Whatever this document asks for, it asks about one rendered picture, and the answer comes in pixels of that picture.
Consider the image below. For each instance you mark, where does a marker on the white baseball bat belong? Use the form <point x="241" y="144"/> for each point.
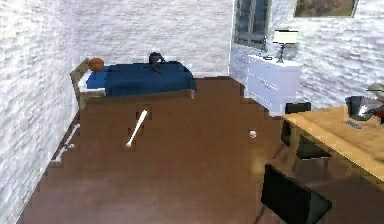
<point x="137" y="127"/>

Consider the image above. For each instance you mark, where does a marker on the wooden bed with blue blanket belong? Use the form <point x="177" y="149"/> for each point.
<point x="143" y="80"/>

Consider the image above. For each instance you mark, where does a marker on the black backpack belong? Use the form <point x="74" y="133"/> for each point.
<point x="156" y="60"/>

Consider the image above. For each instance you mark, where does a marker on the white baseball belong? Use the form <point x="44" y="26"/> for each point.
<point x="252" y="134"/>

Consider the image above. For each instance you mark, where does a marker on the white chest of drawers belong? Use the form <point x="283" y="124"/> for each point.
<point x="273" y="83"/>

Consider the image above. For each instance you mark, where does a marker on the small white dish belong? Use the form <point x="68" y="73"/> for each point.
<point x="267" y="57"/>

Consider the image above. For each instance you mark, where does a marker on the orange basketball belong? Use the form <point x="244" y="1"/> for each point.
<point x="96" y="64"/>

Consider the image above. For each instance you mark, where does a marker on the dark window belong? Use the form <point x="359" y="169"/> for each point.
<point x="251" y="21"/>

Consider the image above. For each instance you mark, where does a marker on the black chair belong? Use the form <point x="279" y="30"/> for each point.
<point x="301" y="140"/>
<point x="290" y="200"/>

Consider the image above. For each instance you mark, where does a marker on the white table lamp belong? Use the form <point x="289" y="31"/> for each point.
<point x="284" y="37"/>

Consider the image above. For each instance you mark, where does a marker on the white stick on floor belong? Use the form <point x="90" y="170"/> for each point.
<point x="66" y="142"/>

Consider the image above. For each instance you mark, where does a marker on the light wooden desk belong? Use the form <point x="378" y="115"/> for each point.
<point x="346" y="136"/>

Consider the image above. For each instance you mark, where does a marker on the framed landscape picture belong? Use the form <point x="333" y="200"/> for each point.
<point x="325" y="7"/>

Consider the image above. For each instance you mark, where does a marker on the grey and red object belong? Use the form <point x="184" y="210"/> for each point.
<point x="378" y="100"/>

